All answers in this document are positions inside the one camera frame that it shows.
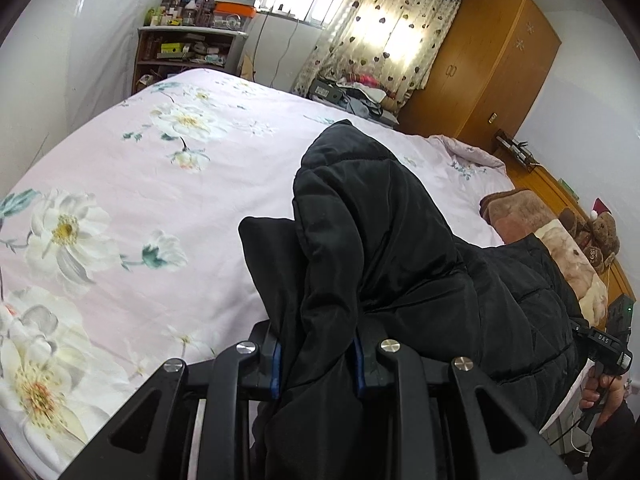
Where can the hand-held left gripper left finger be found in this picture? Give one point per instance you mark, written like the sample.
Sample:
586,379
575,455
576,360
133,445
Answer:
274,375

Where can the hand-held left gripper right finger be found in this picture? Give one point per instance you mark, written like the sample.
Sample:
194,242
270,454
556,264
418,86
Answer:
358,370

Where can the black puffer jacket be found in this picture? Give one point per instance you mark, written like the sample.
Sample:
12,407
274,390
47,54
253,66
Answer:
380,240

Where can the person's right forearm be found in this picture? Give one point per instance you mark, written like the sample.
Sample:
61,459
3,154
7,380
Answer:
617,450

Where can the pile of clothes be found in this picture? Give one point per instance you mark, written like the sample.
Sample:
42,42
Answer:
355,95

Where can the person's right hand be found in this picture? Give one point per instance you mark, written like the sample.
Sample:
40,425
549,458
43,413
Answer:
617,400

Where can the brown teddy bear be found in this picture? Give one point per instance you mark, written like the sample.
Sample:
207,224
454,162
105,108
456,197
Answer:
597,240

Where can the brown plush blanket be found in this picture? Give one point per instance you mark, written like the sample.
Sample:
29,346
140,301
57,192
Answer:
520,215

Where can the wooden headboard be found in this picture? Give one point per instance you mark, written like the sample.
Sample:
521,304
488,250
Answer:
555,190

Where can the bed with floral sheet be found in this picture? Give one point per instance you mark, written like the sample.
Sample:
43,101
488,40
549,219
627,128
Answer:
150,170

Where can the folded pink quilt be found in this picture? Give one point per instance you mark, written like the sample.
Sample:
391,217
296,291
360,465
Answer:
465,155

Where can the wooden wardrobe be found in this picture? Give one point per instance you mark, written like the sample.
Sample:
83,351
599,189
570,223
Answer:
480,70

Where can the white refrigerator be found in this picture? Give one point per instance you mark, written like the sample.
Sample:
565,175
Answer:
280,55

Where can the grey shelf unit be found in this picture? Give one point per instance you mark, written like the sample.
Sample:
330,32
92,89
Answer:
185,55

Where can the heart print curtain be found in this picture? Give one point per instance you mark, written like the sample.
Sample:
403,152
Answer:
385,35

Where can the orange lidded storage box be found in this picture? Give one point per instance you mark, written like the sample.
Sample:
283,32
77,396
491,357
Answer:
234,12

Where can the cluster of bottles and jars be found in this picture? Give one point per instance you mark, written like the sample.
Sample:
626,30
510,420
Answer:
175,10

